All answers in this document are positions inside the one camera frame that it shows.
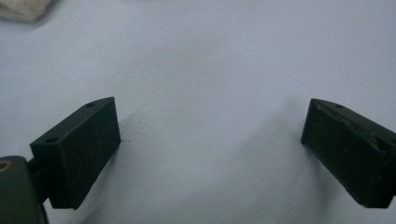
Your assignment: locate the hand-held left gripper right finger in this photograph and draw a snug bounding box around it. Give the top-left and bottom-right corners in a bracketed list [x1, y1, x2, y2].
[300, 98, 396, 209]

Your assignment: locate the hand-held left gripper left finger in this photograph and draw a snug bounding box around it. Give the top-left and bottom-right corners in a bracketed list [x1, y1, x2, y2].
[30, 96, 121, 210]

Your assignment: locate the cream fleece glove with bear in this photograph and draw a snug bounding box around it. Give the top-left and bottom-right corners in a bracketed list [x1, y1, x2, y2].
[0, 0, 54, 23]

